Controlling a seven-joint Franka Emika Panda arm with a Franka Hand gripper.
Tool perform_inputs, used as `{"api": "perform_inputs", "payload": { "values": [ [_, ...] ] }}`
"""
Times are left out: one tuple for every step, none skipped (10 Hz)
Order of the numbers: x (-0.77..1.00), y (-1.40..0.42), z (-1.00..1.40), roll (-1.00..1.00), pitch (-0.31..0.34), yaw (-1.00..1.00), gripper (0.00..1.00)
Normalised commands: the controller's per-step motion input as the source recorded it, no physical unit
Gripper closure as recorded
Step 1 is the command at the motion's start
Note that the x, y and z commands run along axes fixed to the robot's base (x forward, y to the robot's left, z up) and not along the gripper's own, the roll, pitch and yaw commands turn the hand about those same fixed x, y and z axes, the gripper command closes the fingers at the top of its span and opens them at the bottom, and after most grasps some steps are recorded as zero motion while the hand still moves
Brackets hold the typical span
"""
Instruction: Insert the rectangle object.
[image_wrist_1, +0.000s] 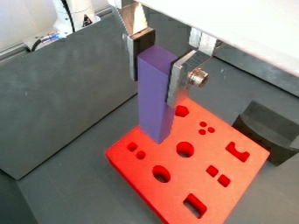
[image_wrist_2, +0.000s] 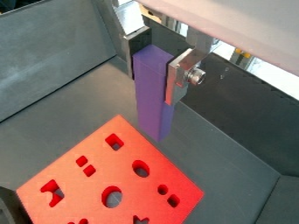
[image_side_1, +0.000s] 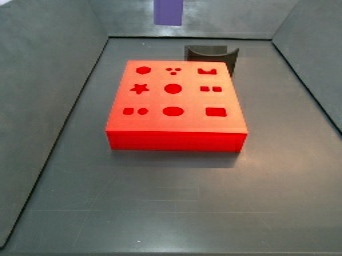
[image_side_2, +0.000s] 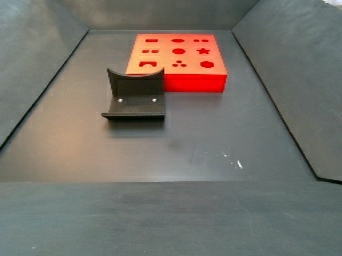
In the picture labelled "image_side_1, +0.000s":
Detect purple rectangle block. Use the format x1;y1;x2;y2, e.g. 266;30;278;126
153;0;183;26

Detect red shape sorter box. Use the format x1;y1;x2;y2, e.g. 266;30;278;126
105;60;248;152

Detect dark grey curved block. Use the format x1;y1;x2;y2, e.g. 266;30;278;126
184;45;239;75

